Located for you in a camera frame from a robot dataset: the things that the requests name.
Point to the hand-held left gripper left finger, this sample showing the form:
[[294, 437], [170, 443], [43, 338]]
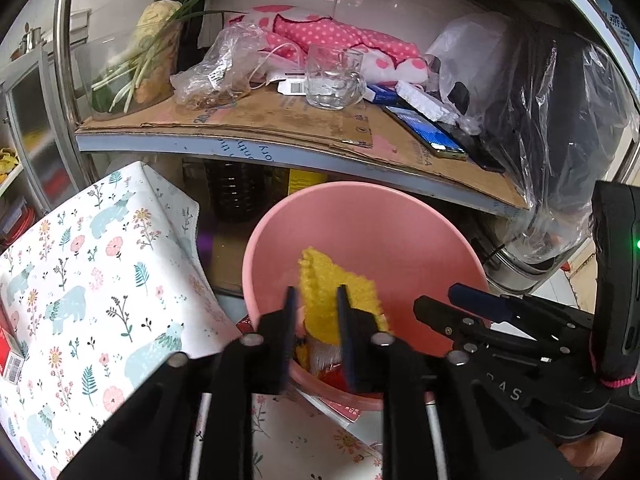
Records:
[[289, 340]]

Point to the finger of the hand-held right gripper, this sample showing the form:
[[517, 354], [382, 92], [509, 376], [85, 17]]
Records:
[[440, 315], [480, 297]]

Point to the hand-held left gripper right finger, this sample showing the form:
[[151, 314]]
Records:
[[345, 340]]

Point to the red clear plastic wrapper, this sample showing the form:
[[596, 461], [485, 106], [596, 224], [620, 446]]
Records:
[[332, 379]]

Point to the pink plastic bucket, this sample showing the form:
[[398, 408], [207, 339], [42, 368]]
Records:
[[375, 230]]

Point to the person's right hand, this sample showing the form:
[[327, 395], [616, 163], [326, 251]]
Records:
[[592, 452]]

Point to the silver scouring cloth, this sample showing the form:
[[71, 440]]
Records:
[[325, 355]]

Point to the metal pot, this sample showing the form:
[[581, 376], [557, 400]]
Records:
[[515, 270]]

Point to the red printed carton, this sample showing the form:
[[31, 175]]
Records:
[[350, 412]]

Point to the black phone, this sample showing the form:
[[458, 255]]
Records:
[[485, 160]]

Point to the dark oil bottle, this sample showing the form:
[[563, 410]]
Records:
[[235, 190]]

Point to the smartphone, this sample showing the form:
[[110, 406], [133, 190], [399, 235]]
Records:
[[425, 132]]

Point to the black appliance in clear plastic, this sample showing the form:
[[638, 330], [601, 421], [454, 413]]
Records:
[[550, 110]]

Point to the metal shelf rack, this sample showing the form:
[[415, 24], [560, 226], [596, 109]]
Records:
[[250, 147]]

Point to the bear and flower printed tablecloth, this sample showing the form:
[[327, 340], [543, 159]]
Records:
[[100, 285]]

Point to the white ribbed packet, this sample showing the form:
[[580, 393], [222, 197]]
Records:
[[425, 102]]

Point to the cardboard sheet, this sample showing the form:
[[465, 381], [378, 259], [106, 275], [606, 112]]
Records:
[[300, 125]]

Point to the blue small box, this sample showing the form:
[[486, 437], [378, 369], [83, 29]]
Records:
[[382, 94]]

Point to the large white plastic bag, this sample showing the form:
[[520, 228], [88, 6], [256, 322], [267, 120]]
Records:
[[465, 45]]

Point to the glass mug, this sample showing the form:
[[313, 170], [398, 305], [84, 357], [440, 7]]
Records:
[[330, 85]]

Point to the white barcode tag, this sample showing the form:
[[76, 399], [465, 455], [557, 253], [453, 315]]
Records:
[[292, 85]]

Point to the clear crumpled plastic bag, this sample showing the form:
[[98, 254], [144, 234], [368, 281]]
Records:
[[220, 70]]

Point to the red box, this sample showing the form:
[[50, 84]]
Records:
[[7, 345]]

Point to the clear plastic vegetable container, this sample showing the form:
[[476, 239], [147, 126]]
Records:
[[160, 80]]

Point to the pink polka dot cloth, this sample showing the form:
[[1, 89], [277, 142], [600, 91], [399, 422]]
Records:
[[325, 35]]

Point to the green leafy vegetable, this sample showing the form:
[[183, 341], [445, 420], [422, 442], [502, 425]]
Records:
[[102, 100]]

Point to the green onions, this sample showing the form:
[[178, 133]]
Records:
[[145, 67]]

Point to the yellow packets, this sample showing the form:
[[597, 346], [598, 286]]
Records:
[[7, 160]]

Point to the frosted glass cabinet door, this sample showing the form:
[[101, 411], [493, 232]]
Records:
[[30, 125]]

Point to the napa cabbage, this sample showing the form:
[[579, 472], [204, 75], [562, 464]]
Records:
[[155, 20]]

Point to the white kitchen cabinet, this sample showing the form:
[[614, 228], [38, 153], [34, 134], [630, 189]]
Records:
[[47, 60]]

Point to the small metal pots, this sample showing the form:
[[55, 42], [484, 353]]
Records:
[[30, 40]]

